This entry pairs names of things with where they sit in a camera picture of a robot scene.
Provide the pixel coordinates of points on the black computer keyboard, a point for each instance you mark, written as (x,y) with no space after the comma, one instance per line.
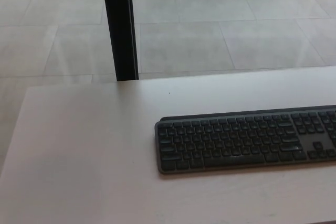
(231,142)

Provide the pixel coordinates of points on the black vertical frame post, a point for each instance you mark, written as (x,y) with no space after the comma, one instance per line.
(119,24)

